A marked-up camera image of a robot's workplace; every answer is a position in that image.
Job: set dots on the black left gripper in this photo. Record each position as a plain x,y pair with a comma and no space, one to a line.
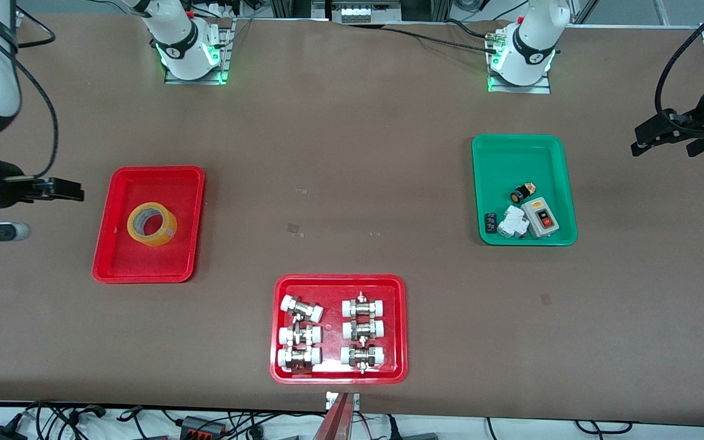
698,118

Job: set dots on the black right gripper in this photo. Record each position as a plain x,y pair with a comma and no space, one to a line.
7,185

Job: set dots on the yellow tape roll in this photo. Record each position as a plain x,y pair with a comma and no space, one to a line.
165,235

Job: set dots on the red tray without fittings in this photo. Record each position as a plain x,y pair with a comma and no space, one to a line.
150,263

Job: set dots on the green plastic tray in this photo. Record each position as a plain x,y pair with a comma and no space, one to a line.
529,165

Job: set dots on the red tray with fittings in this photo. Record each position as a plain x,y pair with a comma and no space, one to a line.
333,366

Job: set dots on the black round push button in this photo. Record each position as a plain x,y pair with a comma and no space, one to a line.
518,195

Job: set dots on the white circuit breaker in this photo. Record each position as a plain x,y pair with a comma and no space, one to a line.
513,223

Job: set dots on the small black component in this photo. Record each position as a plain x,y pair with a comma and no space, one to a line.
491,223

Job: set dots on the black power adapter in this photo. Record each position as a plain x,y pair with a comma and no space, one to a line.
0,432

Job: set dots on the white-capped metal pipe fitting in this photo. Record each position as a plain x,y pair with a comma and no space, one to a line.
363,330
363,307
300,335
362,357
302,308
299,358

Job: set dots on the grey connector box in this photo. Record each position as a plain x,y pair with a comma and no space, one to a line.
202,426

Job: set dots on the grey power strip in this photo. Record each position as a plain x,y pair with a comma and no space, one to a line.
364,11

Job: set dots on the red aluminium profile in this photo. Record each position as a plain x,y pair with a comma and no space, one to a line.
335,421

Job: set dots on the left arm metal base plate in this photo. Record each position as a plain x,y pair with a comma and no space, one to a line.
541,87

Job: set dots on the grey switch box red button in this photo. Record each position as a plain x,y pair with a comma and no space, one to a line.
541,218

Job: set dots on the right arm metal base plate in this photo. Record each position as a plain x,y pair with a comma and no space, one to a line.
225,55

